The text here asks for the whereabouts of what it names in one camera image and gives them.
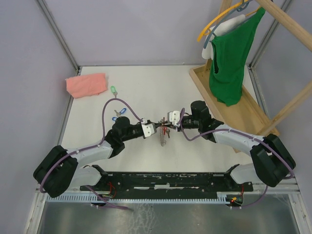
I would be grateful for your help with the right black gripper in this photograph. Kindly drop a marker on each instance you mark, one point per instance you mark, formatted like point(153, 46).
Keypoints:
point(173, 127)

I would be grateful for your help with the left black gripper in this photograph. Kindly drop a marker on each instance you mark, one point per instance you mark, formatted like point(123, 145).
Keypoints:
point(158, 124)

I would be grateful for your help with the silver chain keyring red tag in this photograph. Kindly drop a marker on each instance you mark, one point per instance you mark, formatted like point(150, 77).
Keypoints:
point(162, 137)

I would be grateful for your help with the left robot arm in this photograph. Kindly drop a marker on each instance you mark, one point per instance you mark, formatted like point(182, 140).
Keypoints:
point(62, 169)

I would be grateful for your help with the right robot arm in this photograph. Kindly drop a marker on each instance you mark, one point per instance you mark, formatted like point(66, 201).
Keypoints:
point(271, 161)

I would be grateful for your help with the key with green tag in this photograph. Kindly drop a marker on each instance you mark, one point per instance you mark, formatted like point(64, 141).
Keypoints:
point(113, 90)

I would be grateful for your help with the wooden clothes rack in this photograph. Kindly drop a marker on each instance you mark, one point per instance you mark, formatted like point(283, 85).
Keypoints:
point(247, 114)

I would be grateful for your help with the white cloth on hanger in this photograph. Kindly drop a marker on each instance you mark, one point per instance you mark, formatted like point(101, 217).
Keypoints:
point(223, 28)

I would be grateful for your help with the pink folded cloth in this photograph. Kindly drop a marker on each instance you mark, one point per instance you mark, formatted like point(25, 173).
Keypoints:
point(86, 85)

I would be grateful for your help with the yellow hanger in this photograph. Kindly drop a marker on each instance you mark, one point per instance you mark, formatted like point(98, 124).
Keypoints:
point(210, 28)

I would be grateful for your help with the green shirt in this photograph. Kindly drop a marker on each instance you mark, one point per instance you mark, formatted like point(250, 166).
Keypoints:
point(230, 54)

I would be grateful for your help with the blue-grey hanger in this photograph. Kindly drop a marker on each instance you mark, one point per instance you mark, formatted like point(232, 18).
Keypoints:
point(222, 24)

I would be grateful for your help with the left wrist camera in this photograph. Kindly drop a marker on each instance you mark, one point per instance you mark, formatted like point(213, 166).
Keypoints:
point(148, 127)

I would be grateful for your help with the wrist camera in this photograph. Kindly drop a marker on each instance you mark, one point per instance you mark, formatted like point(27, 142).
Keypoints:
point(148, 127)
point(174, 118)

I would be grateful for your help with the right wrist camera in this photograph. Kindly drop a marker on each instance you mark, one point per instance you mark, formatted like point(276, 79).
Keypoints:
point(174, 118)

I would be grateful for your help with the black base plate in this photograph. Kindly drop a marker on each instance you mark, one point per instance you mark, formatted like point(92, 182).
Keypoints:
point(154, 194)

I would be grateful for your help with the aluminium frame rail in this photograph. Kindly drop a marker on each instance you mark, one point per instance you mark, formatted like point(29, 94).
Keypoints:
point(122, 181)

